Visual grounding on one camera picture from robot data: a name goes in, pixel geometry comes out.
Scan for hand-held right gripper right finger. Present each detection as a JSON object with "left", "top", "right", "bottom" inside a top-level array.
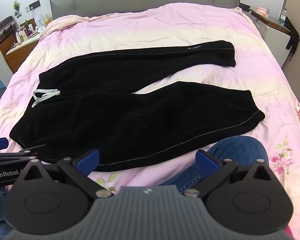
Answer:
[{"left": 184, "top": 149, "right": 282, "bottom": 199}]

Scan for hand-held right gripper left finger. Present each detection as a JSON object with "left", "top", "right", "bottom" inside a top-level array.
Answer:
[{"left": 14, "top": 149, "right": 113, "bottom": 199}]

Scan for black pants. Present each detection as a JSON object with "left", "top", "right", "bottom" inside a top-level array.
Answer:
[{"left": 9, "top": 40, "right": 266, "bottom": 172}]

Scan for person's right leg blue jeans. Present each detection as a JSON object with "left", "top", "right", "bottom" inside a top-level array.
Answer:
[{"left": 162, "top": 135, "right": 269, "bottom": 194}]

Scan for wooden dresser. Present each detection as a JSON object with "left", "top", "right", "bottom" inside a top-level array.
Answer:
[{"left": 4, "top": 33, "right": 42, "bottom": 73}]

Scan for dark cabinet appliance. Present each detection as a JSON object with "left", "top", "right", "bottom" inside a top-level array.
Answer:
[{"left": 0, "top": 16, "right": 17, "bottom": 51}]

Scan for group of cosmetic bottles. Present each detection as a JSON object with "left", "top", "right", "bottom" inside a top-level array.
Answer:
[{"left": 14, "top": 14, "right": 53, "bottom": 43}]

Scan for small potted plant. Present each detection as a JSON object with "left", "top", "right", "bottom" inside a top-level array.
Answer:
[{"left": 12, "top": 0, "right": 22, "bottom": 18}]

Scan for pink floral blanket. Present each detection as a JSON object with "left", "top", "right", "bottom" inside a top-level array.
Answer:
[{"left": 0, "top": 4, "right": 300, "bottom": 202}]

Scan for bedside table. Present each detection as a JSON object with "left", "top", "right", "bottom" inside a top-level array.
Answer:
[{"left": 249, "top": 7, "right": 292, "bottom": 68}]

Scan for black hanging garment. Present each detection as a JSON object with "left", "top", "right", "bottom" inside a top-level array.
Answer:
[{"left": 283, "top": 17, "right": 300, "bottom": 54}]

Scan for pink tissue box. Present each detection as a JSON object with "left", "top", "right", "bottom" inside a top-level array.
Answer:
[{"left": 256, "top": 6, "right": 270, "bottom": 18}]

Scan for clear water bottle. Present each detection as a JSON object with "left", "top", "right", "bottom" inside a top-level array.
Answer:
[{"left": 278, "top": 8, "right": 287, "bottom": 26}]

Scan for wardrobe door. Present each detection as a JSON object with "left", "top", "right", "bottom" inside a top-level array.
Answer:
[{"left": 281, "top": 0, "right": 300, "bottom": 87}]

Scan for wall socket panel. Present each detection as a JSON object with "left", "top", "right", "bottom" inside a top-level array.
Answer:
[{"left": 25, "top": 1, "right": 41, "bottom": 13}]

